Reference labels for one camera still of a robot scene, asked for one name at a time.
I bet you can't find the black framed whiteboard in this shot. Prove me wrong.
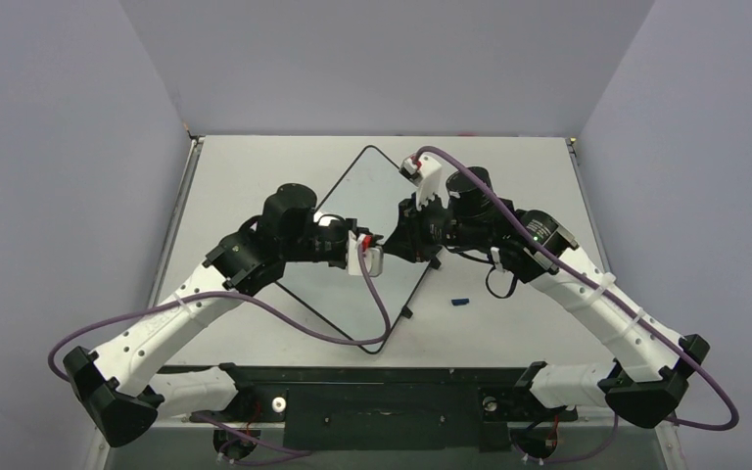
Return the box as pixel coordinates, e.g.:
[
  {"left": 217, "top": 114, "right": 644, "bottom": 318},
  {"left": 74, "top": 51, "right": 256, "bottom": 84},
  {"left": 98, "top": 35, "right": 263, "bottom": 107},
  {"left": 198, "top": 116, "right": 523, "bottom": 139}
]
[{"left": 277, "top": 145, "right": 439, "bottom": 354}]

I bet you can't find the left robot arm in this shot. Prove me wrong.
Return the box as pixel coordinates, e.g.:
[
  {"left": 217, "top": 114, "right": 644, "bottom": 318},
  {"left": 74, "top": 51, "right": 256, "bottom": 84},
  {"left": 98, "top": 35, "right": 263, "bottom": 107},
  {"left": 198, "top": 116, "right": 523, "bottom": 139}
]
[{"left": 63, "top": 183, "right": 383, "bottom": 447}]

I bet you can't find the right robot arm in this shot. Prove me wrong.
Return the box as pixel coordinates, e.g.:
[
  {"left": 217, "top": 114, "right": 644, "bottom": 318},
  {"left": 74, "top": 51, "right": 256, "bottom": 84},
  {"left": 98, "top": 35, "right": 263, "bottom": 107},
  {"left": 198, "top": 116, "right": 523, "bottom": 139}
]
[{"left": 384, "top": 162, "right": 710, "bottom": 428}]

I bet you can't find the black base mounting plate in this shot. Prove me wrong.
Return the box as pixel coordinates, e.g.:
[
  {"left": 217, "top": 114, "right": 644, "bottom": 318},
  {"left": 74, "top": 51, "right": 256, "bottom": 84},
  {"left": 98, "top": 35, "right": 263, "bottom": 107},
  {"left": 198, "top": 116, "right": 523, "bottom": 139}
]
[{"left": 155, "top": 364, "right": 611, "bottom": 453}]

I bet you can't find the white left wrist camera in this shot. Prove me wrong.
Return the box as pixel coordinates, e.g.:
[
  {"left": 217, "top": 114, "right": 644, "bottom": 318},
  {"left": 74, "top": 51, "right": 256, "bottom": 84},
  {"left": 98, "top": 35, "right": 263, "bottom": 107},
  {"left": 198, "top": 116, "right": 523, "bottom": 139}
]
[{"left": 346, "top": 232, "right": 384, "bottom": 277}]

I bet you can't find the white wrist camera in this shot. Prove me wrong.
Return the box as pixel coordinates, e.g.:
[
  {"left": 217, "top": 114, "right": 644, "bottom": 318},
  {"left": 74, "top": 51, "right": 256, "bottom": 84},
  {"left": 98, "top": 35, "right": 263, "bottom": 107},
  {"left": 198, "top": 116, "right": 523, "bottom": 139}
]
[
  {"left": 346, "top": 232, "right": 384, "bottom": 277},
  {"left": 399, "top": 153, "right": 442, "bottom": 211}
]

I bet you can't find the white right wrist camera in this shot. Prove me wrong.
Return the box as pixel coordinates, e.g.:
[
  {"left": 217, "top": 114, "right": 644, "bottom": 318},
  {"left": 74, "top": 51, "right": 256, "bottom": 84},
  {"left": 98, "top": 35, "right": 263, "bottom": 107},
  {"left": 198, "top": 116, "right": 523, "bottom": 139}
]
[{"left": 399, "top": 153, "right": 442, "bottom": 211}]

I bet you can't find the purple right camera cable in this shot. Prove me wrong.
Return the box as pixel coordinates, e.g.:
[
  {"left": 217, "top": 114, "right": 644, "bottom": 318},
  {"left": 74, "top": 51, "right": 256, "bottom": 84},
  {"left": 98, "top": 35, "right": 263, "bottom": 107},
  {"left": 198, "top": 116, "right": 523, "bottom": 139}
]
[{"left": 414, "top": 145, "right": 740, "bottom": 433}]

